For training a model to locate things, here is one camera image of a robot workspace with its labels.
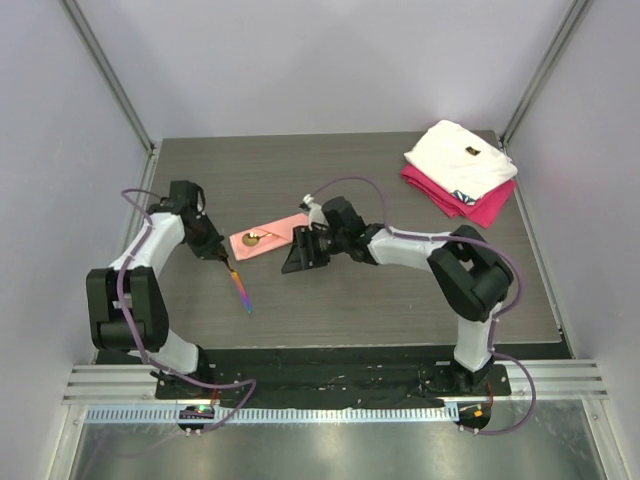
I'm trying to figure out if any pink satin napkin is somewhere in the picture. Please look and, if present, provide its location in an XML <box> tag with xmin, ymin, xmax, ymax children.
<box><xmin>230</xmin><ymin>213</ymin><xmax>308</xmax><ymax>261</ymax></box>

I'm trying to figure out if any iridescent purple utensil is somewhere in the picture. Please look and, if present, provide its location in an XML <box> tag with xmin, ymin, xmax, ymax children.
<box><xmin>224</xmin><ymin>259</ymin><xmax>253</xmax><ymax>315</ymax></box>

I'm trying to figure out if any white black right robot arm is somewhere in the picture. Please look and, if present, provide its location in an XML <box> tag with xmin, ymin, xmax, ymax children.
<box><xmin>281</xmin><ymin>195</ymin><xmax>514</xmax><ymax>395</ymax></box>

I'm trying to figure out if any white folded cloth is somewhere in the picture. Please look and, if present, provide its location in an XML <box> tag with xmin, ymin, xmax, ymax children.
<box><xmin>404</xmin><ymin>120</ymin><xmax>518</xmax><ymax>205</ymax></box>

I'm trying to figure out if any white slotted cable duct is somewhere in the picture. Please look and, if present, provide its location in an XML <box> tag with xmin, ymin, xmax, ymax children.
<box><xmin>85</xmin><ymin>403</ymin><xmax>459</xmax><ymax>425</ymax></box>

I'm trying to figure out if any aluminium front rail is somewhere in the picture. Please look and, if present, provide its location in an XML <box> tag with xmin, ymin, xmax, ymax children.
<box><xmin>62</xmin><ymin>360</ymin><xmax>608</xmax><ymax>405</ymax></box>

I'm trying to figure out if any gold spoon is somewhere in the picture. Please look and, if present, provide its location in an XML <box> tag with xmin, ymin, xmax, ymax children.
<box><xmin>241</xmin><ymin>231</ymin><xmax>273</xmax><ymax>247</ymax></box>

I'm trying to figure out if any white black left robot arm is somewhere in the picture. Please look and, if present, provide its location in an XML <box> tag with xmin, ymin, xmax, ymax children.
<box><xmin>86</xmin><ymin>180</ymin><xmax>230</xmax><ymax>399</ymax></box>

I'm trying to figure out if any white wrist camera connector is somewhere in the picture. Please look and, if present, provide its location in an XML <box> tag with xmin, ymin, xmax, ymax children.
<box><xmin>299</xmin><ymin>194</ymin><xmax>327</xmax><ymax>225</ymax></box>

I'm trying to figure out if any magenta folded cloth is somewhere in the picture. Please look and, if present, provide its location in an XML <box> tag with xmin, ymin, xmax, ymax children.
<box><xmin>400</xmin><ymin>164</ymin><xmax>517</xmax><ymax>229</ymax></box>

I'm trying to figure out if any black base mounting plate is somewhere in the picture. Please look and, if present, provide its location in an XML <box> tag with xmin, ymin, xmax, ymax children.
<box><xmin>155</xmin><ymin>344</ymin><xmax>512</xmax><ymax>407</ymax></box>

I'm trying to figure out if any grey aluminium corner post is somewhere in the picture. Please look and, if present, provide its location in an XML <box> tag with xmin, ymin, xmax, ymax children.
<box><xmin>499</xmin><ymin>0</ymin><xmax>594</xmax><ymax>148</ymax></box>

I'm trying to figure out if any grey left corner post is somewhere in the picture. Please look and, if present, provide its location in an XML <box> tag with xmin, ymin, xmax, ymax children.
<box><xmin>59</xmin><ymin>0</ymin><xmax>155</xmax><ymax>155</ymax></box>

